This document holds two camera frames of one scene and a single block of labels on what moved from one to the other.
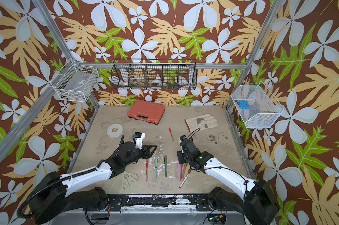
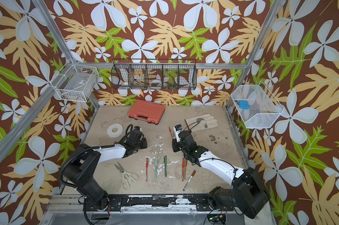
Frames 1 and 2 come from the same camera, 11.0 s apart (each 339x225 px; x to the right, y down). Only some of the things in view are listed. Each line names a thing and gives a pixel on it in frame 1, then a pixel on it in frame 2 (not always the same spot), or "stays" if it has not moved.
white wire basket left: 76,82 stays
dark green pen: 165,162 stays
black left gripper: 144,151 to 144,140
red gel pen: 170,131 stays
